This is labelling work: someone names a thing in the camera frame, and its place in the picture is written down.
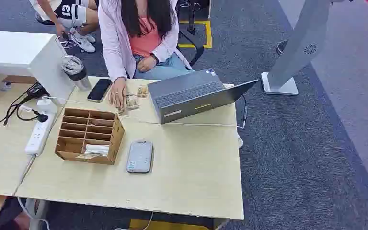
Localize person's right hand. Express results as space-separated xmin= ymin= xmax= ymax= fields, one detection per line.
xmin=108 ymin=77 xmax=128 ymax=111

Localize person's left hand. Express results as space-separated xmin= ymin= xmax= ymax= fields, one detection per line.
xmin=137 ymin=56 xmax=157 ymax=73

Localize black smartphone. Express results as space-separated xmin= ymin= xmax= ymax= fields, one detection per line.
xmin=87 ymin=78 xmax=113 ymax=103

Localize person in pink jacket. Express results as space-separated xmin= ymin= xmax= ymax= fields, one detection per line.
xmin=98 ymin=0 xmax=195 ymax=112

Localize clear tumbler with dark sleeve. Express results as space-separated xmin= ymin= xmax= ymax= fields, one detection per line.
xmin=60 ymin=55 xmax=92 ymax=92

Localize wooden compartment card box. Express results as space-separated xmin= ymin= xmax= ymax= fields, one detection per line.
xmin=54 ymin=107 xmax=125 ymax=166

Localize grey laptop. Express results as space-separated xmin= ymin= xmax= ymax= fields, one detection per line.
xmin=147 ymin=68 xmax=260 ymax=125

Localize black chair base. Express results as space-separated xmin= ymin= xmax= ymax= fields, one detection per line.
xmin=175 ymin=0 xmax=211 ymax=68

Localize white cards in plastic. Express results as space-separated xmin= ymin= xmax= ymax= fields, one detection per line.
xmin=83 ymin=144 xmax=110 ymax=157

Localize grey smartphone with stickers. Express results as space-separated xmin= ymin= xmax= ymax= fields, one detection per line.
xmin=126 ymin=140 xmax=154 ymax=174

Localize white charger plug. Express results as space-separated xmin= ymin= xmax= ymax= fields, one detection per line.
xmin=36 ymin=98 xmax=54 ymax=114

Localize black power adapter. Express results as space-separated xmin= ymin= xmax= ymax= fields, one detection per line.
xmin=26 ymin=82 xmax=49 ymax=100

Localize white power strip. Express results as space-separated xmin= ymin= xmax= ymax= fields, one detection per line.
xmin=24 ymin=111 xmax=56 ymax=157

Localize person in numbered jersey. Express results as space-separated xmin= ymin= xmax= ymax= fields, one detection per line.
xmin=28 ymin=0 xmax=100 ymax=54

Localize white cabinet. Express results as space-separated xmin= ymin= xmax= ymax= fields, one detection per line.
xmin=0 ymin=30 xmax=76 ymax=106

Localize yellow floor tape strip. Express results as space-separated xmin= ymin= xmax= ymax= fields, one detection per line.
xmin=129 ymin=218 xmax=217 ymax=230

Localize grey stand with white base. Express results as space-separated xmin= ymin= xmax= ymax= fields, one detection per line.
xmin=261 ymin=0 xmax=332 ymax=96

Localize black plug with cable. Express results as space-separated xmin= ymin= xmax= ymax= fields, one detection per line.
xmin=15 ymin=104 xmax=49 ymax=124

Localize black laptop cable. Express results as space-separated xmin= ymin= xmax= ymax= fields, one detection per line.
xmin=240 ymin=94 xmax=249 ymax=129

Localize white power strip cord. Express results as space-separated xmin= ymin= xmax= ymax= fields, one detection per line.
xmin=16 ymin=155 xmax=51 ymax=230

